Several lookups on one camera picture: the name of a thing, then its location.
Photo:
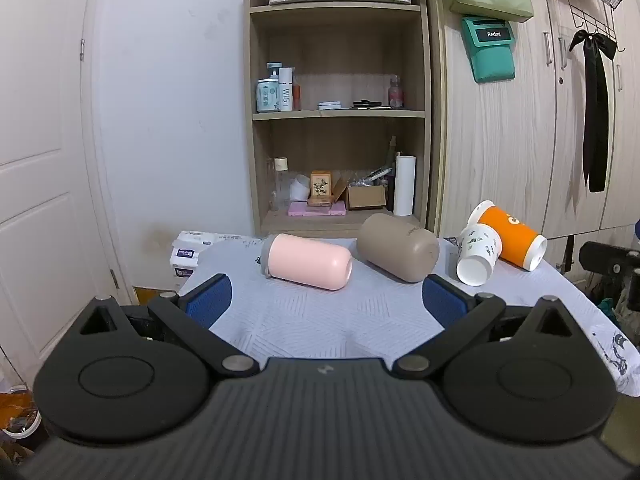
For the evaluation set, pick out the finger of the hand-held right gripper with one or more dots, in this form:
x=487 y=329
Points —
x=605 y=260

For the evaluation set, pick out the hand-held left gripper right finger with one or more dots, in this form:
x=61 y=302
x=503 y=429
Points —
x=445 y=302

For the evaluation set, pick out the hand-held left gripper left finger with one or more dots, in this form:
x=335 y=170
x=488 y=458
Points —
x=207 y=300

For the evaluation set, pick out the white patterned paper cup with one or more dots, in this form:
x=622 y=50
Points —
x=476 y=255

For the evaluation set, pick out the taupe cup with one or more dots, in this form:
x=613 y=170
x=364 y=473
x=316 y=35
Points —
x=400 y=247

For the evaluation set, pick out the orange paper cup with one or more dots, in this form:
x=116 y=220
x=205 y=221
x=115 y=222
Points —
x=515 y=240

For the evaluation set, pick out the pink cup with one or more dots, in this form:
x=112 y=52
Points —
x=310 y=260

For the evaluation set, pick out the white tissue pack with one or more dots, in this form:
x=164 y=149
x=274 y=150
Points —
x=197 y=238
x=185 y=256

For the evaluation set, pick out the pale blue tablecloth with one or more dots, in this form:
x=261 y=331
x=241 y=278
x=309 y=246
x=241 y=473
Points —
x=320 y=320

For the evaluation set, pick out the white paper roll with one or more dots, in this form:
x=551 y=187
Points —
x=404 y=185

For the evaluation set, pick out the cardboard box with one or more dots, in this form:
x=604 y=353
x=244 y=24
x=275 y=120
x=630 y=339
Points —
x=366 y=197

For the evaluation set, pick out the dark brown bottle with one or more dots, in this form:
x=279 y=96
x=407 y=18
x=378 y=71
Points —
x=390 y=180

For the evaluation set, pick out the clear bottle beige cap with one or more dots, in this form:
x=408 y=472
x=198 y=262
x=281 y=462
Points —
x=280 y=180

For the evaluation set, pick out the pink flat box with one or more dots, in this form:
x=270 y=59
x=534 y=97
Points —
x=315 y=209

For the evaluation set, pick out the wooden wardrobe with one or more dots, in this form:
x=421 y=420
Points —
x=500 y=160

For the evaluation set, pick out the wooden shelf unit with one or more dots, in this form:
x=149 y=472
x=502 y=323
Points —
x=250 y=160

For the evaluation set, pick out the black ribbon bow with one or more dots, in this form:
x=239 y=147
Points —
x=596 y=110

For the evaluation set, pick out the wooden flower print box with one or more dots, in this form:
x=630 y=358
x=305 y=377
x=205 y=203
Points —
x=321 y=186

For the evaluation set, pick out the black flat case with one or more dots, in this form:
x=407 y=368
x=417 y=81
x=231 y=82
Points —
x=370 y=105

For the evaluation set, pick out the teal label bottle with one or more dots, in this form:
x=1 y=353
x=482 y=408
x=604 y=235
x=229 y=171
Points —
x=267 y=95

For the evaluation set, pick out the pink clear bottle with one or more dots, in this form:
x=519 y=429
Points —
x=396 y=94

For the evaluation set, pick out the red bottle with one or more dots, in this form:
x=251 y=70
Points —
x=296 y=97

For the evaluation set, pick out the teal Redmi box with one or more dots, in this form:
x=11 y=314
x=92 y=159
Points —
x=492 y=62

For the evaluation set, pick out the white flat tin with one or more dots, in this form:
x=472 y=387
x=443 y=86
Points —
x=330 y=105

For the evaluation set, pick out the white door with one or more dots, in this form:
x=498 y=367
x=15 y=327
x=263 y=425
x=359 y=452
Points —
x=40 y=110

